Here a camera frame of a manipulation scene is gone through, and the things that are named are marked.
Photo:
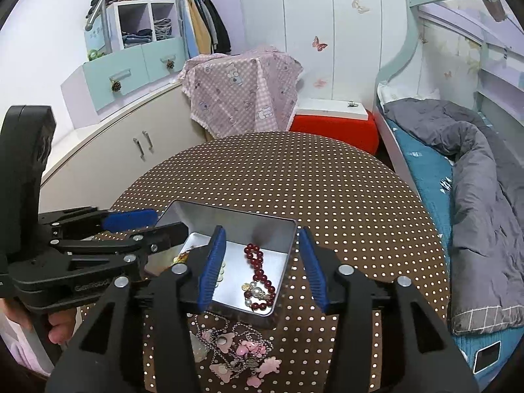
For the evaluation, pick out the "folded blue jeans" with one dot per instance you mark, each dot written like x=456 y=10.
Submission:
x=137 y=37

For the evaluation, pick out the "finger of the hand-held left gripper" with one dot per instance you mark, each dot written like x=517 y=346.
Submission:
x=163 y=238
x=131 y=219

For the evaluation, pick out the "folded grey clothes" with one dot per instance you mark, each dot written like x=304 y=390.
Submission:
x=162 y=28

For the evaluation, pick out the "faint pink butterfly sticker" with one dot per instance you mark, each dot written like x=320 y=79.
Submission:
x=320 y=82

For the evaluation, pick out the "person's left forearm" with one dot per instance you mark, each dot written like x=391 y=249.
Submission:
x=16 y=352

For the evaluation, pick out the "hanging yellow garment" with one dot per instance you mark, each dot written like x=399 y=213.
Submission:
x=201 y=24

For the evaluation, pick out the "hanging dark garments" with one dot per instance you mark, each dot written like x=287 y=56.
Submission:
x=219 y=24

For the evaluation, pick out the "silver metal tin box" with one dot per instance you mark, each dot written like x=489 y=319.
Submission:
x=241 y=223

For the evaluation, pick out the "pale butterfly wall sticker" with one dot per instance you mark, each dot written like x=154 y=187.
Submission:
x=360 y=5

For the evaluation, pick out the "pink checked bear cloth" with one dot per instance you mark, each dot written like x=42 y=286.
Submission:
x=237 y=90

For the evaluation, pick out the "hanging light blue garment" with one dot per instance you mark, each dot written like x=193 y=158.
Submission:
x=189 y=28

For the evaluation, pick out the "grey duvet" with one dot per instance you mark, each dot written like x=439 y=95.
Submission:
x=483 y=192

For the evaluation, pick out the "small metal clip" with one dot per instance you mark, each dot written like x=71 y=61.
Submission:
x=352 y=104

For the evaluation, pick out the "mint bunk bed frame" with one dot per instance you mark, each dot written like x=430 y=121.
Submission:
x=409 y=41

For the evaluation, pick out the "white wardrobe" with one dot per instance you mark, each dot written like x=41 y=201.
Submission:
x=311 y=16

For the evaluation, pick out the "pink butterfly wall sticker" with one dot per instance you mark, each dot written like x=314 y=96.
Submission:
x=319 y=44

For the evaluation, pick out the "brown hanging bag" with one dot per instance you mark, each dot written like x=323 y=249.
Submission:
x=496 y=8

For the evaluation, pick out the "red storage box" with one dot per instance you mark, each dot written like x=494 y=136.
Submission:
x=331 y=131

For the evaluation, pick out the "gold and red charm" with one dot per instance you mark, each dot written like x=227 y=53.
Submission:
x=182 y=256

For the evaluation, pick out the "curved grey metal pole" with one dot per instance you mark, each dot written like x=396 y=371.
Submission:
x=104 y=4

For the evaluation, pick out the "blue bed sheet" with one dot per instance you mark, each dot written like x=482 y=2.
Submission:
x=430 y=172

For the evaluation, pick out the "beige cabinet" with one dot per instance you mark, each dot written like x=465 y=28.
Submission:
x=102 y=151

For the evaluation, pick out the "round brown polka-dot table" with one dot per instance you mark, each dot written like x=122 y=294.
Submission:
x=286 y=180

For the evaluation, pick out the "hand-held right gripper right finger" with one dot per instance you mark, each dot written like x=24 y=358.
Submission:
x=314 y=272

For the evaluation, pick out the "pinecone drawer knob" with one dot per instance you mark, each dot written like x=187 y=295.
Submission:
x=116 y=86
x=170 y=64

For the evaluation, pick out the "smartphone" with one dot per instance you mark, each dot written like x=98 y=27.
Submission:
x=487 y=356

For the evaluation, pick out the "person's left hand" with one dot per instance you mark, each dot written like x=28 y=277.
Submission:
x=62 y=329

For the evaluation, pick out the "white stone pendant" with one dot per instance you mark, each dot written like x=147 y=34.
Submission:
x=199 y=348

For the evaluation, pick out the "mint drawer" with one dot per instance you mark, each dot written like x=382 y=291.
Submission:
x=102 y=82
x=159 y=59

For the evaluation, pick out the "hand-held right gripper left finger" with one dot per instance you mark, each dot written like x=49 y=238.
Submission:
x=212 y=270

